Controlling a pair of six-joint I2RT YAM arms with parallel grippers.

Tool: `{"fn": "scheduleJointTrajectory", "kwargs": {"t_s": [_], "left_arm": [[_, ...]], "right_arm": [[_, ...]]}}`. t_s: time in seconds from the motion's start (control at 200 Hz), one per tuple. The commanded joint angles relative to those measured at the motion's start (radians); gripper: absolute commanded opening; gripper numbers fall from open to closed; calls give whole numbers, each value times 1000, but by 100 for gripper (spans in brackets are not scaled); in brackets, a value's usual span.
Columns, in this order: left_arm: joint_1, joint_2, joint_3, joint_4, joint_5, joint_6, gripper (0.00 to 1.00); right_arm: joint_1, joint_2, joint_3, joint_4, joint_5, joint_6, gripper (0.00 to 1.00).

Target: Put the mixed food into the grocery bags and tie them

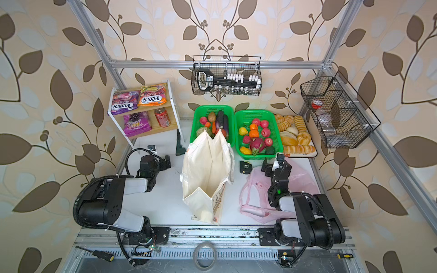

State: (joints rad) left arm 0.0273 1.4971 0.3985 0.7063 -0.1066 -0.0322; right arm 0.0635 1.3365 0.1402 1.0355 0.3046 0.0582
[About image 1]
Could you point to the bread tray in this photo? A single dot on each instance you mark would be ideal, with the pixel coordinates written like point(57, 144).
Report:
point(295, 138)

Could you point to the red soda can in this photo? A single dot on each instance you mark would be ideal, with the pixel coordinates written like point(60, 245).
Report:
point(162, 117)

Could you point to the back black wire basket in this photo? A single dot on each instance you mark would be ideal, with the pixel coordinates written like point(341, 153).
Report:
point(223, 75)

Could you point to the grey tape roll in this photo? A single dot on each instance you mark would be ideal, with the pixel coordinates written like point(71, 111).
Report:
point(204, 256)

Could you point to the purple Fox's candy bag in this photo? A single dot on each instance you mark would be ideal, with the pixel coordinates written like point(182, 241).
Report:
point(124, 101)

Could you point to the right green fruit basket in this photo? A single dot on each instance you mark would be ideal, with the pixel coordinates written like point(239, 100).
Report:
point(268, 131)

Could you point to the pink dragon fruit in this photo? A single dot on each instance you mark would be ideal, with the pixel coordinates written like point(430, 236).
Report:
point(256, 145)

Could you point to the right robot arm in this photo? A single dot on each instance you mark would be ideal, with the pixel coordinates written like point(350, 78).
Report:
point(315, 222)

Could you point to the right black wire basket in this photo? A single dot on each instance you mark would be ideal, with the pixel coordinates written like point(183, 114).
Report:
point(342, 116)

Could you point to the black wire basket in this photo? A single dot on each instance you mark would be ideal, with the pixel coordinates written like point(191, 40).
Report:
point(223, 75)
point(342, 116)

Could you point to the orange Fox's candy bag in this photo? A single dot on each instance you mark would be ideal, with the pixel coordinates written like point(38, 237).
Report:
point(153, 95)

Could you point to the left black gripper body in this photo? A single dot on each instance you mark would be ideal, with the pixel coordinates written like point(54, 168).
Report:
point(165, 161)

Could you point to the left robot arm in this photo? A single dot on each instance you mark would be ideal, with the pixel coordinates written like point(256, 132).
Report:
point(100, 204)

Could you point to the cream canvas tote bag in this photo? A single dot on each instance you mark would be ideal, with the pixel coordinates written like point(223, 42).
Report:
point(208, 167)

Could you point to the yellow black screwdriver right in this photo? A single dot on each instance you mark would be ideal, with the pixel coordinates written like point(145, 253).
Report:
point(345, 256)

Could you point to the black yellow screwdriver left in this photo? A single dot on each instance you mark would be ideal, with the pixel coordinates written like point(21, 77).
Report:
point(98, 254)

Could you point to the black yellow tape measure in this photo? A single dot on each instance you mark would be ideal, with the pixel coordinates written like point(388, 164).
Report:
point(245, 167)

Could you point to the purple eggplant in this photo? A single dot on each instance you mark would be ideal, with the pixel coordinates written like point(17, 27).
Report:
point(225, 123)

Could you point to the left green vegetable basket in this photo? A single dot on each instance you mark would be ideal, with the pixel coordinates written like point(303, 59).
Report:
point(200, 122)

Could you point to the yellow lemon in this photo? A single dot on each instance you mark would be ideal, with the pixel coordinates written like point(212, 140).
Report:
point(243, 131)

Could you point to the orange fruit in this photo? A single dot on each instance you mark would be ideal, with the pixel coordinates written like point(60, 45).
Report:
point(253, 132)

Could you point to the brown potato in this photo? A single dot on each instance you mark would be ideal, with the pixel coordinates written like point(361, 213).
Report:
point(211, 117)

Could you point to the dark green clamp stand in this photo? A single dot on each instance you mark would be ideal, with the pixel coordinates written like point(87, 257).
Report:
point(180, 150)

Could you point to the magenta snack bag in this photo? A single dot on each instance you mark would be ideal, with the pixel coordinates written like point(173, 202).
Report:
point(137, 123)

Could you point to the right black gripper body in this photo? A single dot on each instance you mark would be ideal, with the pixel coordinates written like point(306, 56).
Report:
point(274, 167)

